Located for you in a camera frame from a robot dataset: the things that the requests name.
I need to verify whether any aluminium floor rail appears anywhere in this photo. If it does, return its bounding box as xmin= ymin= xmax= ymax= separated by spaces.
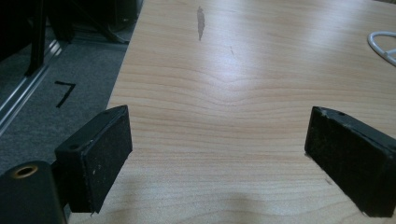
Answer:
xmin=0 ymin=39 xmax=64 ymax=136

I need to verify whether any black metal stand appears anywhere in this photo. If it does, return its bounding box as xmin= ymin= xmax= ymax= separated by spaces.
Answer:
xmin=23 ymin=0 xmax=48 ymax=77

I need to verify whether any white ring-shaped object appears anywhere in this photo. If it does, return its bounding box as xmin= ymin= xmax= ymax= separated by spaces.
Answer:
xmin=366 ymin=30 xmax=396 ymax=67

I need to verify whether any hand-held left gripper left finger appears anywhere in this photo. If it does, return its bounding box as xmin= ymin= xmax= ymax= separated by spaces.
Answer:
xmin=54 ymin=105 xmax=134 ymax=215

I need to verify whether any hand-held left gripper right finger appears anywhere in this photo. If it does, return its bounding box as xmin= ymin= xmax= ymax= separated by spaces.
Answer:
xmin=304 ymin=105 xmax=396 ymax=218

